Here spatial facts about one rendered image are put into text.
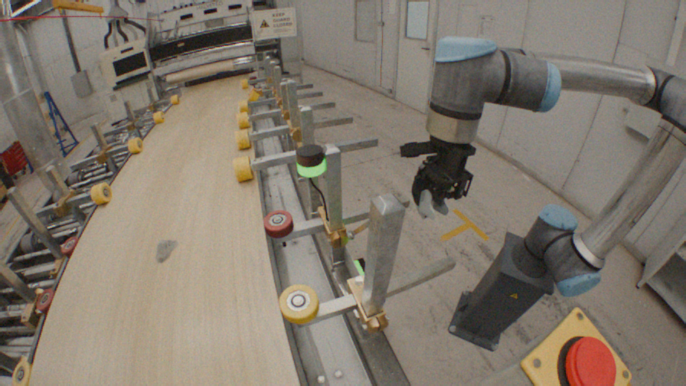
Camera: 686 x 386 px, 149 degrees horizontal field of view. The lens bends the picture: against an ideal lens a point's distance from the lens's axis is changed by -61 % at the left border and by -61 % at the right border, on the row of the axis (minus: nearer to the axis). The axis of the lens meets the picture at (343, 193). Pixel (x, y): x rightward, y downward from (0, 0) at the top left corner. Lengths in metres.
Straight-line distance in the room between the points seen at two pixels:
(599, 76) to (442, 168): 0.47
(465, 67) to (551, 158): 2.80
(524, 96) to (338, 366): 0.75
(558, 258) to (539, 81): 0.65
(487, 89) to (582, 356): 0.34
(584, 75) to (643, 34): 2.26
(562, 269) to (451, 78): 0.73
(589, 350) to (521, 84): 0.35
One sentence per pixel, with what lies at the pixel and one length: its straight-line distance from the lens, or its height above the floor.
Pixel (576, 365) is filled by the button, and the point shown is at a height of 1.23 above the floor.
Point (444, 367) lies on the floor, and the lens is 1.47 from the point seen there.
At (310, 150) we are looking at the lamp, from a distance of 0.52.
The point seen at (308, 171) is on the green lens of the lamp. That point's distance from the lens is 0.52.
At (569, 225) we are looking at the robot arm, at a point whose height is 0.88.
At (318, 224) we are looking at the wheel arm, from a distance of 0.70.
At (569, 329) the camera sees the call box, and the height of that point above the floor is 1.22.
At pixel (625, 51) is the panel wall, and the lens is 2.91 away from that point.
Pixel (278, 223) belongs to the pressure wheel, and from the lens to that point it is 0.66.
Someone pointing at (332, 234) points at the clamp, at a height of 0.87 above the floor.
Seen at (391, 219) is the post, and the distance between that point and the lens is 0.32.
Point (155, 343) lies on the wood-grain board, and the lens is 0.61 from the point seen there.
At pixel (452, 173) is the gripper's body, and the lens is 0.44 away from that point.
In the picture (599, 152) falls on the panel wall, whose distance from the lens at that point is 2.97.
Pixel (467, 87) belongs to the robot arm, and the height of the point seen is 1.29.
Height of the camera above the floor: 1.36
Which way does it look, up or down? 38 degrees down
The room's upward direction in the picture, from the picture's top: 1 degrees counter-clockwise
